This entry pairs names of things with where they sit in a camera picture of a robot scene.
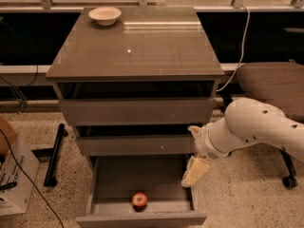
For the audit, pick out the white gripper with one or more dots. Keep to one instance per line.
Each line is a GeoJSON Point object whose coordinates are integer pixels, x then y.
{"type": "Point", "coordinates": [205, 146]}

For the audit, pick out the red apple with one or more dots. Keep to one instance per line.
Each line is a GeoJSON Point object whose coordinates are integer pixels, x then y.
{"type": "Point", "coordinates": [139, 200]}

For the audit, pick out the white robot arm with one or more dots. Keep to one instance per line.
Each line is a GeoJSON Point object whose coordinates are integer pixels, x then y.
{"type": "Point", "coordinates": [246, 122]}

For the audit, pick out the grey bottom drawer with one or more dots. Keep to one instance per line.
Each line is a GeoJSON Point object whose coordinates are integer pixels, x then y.
{"type": "Point", "coordinates": [115, 181]}

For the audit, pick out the grey drawer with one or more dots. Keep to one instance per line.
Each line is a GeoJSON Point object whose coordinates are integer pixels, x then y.
{"type": "Point", "coordinates": [123, 103]}
{"type": "Point", "coordinates": [115, 181]}
{"type": "Point", "coordinates": [121, 140]}

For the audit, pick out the grey drawer cabinet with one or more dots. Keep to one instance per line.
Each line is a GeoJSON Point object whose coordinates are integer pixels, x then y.
{"type": "Point", "coordinates": [144, 45]}

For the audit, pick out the grey middle drawer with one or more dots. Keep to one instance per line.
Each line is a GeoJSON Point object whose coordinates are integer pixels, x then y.
{"type": "Point", "coordinates": [121, 140]}

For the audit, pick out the grey top drawer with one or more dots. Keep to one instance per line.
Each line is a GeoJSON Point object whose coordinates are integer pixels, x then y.
{"type": "Point", "coordinates": [123, 103]}

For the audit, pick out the grey office chair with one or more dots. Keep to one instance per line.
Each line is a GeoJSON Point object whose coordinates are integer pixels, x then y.
{"type": "Point", "coordinates": [280, 84]}

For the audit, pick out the black metal bar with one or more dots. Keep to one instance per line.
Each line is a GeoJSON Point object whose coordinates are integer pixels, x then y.
{"type": "Point", "coordinates": [50, 179]}

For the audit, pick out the white paper bowl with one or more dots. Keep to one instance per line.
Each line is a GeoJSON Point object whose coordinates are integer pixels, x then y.
{"type": "Point", "coordinates": [105, 16]}

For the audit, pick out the white cardboard box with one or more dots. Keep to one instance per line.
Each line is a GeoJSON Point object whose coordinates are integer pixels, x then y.
{"type": "Point", "coordinates": [16, 157]}

